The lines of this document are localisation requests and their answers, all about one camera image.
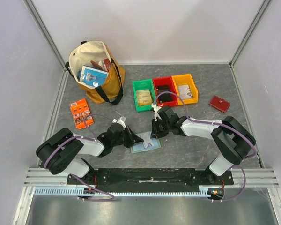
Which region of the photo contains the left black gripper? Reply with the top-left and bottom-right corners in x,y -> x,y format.
111,125 -> 144,148

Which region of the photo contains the green card holder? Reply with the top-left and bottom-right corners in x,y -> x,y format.
131,131 -> 161,154

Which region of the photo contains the white photo id card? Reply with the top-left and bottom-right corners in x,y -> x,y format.
143,139 -> 158,149

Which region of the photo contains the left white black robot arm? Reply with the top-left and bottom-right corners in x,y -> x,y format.
36,123 -> 144,184

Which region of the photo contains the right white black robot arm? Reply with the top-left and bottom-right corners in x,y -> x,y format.
151,104 -> 257,185

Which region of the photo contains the yellow cards stack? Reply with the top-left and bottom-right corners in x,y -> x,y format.
136,89 -> 152,106

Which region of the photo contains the black cards stack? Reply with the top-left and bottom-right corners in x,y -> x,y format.
156,85 -> 173,104

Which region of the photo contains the white cards stack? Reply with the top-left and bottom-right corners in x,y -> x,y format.
177,84 -> 192,99

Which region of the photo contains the red card holder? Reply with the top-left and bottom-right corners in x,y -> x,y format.
209,96 -> 230,113

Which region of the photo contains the green plastic bin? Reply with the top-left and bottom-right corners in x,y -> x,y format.
132,79 -> 156,112

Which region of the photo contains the red plastic bin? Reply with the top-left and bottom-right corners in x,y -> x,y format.
153,76 -> 177,107

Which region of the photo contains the orange screw box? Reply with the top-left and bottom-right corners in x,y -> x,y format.
69,98 -> 94,129

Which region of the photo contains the yellow plastic bin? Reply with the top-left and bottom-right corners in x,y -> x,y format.
172,74 -> 199,105

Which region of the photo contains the blue white book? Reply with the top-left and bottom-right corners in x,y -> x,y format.
77,65 -> 108,88

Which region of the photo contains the red white box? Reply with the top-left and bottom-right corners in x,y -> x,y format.
98,59 -> 111,72

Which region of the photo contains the mustard canvas tote bag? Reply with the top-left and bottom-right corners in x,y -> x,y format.
65,41 -> 126,105

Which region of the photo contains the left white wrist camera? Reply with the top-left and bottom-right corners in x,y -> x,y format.
112,116 -> 126,129

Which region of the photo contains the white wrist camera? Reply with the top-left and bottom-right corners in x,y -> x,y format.
151,103 -> 162,121
112,116 -> 126,129

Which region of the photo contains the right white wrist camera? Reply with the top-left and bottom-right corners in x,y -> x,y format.
151,103 -> 162,121

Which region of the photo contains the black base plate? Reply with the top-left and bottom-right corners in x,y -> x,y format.
67,167 -> 235,194

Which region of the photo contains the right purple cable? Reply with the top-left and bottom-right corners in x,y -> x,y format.
153,91 -> 258,203

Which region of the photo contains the grey cable duct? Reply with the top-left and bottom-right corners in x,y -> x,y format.
34,187 -> 214,197

